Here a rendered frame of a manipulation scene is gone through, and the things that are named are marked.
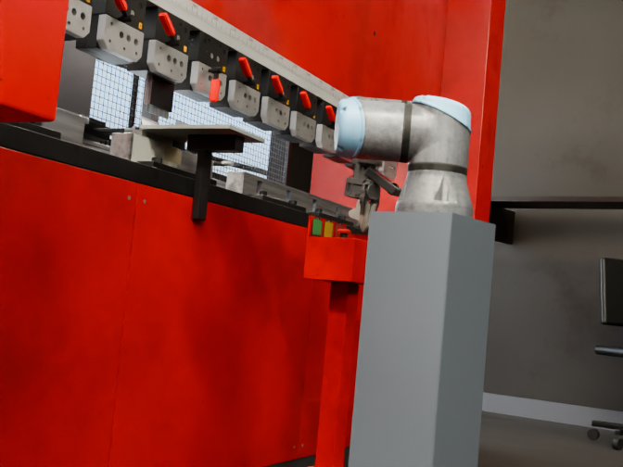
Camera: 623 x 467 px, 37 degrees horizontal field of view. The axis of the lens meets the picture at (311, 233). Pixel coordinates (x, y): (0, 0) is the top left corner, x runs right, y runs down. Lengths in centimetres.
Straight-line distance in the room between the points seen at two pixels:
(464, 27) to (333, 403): 238
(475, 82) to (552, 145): 200
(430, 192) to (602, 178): 449
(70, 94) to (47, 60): 242
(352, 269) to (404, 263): 83
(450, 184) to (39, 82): 127
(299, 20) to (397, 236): 151
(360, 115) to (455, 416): 59
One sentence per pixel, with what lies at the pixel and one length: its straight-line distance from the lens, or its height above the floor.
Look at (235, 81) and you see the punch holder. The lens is 277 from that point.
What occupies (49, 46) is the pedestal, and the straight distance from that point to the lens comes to 60.
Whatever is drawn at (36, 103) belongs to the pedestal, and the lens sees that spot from 59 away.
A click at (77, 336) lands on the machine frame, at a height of 47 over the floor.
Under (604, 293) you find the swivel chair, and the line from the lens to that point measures 540.
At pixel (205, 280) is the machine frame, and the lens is 245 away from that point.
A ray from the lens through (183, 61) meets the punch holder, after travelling 254.
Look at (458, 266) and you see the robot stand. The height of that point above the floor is 68.
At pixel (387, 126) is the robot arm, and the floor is 94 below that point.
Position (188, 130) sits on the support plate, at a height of 99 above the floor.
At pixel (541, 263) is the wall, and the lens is 630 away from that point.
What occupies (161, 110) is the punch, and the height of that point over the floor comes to 106.
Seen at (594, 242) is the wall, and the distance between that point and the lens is 618.
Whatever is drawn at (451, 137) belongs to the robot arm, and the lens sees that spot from 181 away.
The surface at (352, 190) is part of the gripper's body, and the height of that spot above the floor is 93.
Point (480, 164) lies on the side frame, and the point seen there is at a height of 131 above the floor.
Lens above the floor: 58
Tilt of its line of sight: 4 degrees up
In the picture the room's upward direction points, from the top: 5 degrees clockwise
